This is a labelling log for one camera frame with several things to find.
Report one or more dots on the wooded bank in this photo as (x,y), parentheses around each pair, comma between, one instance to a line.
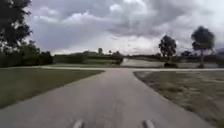
(110,56)

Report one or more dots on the grass strip by pond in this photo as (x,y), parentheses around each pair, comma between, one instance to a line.
(83,65)

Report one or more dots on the distant tree line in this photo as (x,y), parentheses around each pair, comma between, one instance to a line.
(143,56)

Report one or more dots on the grey concrete path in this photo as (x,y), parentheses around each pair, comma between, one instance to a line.
(110,96)

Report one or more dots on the palm tree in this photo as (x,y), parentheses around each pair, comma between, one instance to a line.
(167,46)
(202,38)

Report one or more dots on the low dark bush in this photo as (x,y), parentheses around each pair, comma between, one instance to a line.
(170,65)
(200,66)

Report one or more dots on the robot's own part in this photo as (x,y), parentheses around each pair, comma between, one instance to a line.
(78,124)
(148,124)

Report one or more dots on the mown green grass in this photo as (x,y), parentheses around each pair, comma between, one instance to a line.
(33,83)

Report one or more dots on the dry patchy grass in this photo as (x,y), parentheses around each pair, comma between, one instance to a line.
(193,90)

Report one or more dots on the row of dark bushes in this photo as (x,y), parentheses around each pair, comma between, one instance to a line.
(26,57)

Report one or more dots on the large dark tree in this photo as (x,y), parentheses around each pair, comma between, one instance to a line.
(11,23)

